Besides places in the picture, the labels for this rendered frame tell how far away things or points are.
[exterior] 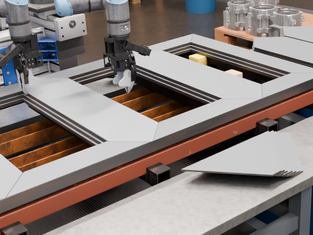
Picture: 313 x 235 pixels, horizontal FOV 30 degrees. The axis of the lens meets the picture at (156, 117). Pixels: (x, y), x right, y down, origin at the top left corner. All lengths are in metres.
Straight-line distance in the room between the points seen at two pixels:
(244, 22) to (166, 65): 2.92
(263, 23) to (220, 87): 2.96
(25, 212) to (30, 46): 0.73
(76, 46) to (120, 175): 1.06
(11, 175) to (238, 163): 0.62
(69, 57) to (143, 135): 0.96
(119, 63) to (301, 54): 0.77
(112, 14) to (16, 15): 0.33
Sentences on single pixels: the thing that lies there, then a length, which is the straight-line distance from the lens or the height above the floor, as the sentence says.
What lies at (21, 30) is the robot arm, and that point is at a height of 1.09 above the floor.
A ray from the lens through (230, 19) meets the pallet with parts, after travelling 5.18.
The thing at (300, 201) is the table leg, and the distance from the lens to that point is 2.30.
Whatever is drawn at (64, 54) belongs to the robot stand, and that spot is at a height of 0.83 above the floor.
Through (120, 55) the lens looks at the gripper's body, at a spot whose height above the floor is 1.00.
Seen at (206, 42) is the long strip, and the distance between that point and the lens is 2.51.
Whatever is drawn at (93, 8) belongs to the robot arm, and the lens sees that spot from 1.98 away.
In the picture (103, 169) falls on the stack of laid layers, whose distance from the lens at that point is 1.59.
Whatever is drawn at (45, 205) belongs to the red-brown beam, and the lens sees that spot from 1.54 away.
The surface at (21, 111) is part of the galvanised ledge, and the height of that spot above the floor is 0.68.
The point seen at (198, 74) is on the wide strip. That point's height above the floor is 0.85.
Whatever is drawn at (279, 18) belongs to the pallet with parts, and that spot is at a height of 0.37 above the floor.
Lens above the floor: 1.58
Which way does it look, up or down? 24 degrees down
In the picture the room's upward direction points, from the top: 4 degrees counter-clockwise
